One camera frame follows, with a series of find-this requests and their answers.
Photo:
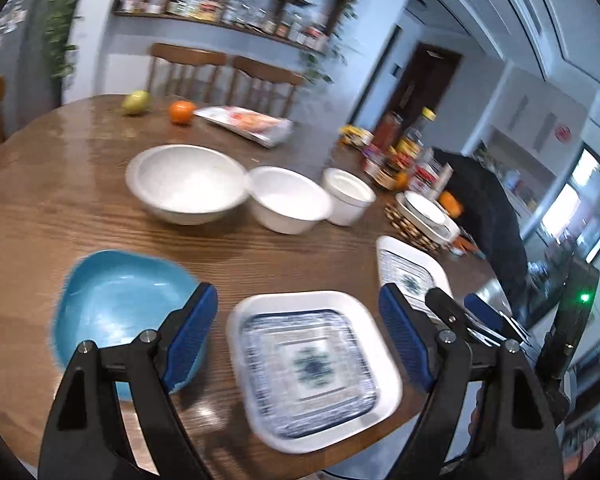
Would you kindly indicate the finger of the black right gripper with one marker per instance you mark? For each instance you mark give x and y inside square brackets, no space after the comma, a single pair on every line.
[463,323]

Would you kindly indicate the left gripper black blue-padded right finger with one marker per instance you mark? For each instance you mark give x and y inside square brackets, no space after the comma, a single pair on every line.
[514,436]

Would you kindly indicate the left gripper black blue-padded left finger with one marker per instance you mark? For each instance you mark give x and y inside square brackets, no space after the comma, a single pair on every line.
[85,436]

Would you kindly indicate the small patterned white square plate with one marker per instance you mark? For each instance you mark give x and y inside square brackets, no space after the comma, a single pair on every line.
[413,271]

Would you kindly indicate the large patterned white square plate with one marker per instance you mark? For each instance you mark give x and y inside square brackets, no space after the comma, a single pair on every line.
[312,367]

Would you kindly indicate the small white bowl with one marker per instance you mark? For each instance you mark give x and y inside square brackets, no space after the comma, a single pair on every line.
[351,197]

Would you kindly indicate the medium white bowl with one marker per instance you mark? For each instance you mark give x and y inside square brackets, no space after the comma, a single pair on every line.
[286,202]

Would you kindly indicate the large white bowl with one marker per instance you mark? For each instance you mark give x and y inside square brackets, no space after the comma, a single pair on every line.
[186,184]

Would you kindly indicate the white dish on trivet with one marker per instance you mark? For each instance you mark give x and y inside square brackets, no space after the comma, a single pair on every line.
[428,216]

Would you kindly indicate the orange fruit by dish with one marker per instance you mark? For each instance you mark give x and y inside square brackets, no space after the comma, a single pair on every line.
[450,204]

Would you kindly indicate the wooden bead trivet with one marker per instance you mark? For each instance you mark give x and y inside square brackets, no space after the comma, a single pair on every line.
[410,233]

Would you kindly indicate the red-labelled jar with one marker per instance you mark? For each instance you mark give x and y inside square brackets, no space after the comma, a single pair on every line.
[424,177]

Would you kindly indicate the blue square plate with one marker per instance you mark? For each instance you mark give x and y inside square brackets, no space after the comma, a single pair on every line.
[110,297]

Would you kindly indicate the brown sauce jar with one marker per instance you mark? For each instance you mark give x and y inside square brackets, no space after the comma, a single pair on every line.
[389,175]

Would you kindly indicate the yellow-capped oil bottle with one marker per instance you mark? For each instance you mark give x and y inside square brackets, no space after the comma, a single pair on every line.
[410,143]

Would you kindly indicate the yellow snack packet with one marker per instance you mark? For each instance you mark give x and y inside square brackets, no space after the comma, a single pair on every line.
[354,136]

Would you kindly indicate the white snack package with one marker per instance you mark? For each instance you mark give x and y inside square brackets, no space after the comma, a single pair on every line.
[256,127]

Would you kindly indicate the right wooden chair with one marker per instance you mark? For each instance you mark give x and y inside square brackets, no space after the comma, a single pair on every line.
[262,87]

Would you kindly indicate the orange tangerine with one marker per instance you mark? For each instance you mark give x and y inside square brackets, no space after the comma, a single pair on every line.
[181,113]

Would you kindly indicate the green pear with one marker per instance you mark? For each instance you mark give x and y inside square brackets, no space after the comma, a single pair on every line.
[136,103]

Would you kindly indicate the left wooden chair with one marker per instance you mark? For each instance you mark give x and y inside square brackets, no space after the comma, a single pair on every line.
[192,73]

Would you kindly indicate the hanging green vine plant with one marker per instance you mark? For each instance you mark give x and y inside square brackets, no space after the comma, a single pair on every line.
[57,45]

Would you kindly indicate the grey refrigerator with photos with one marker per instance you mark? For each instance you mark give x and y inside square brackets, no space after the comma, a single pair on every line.
[24,64]

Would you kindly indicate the black camera device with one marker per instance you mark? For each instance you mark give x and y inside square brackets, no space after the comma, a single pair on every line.
[573,310]

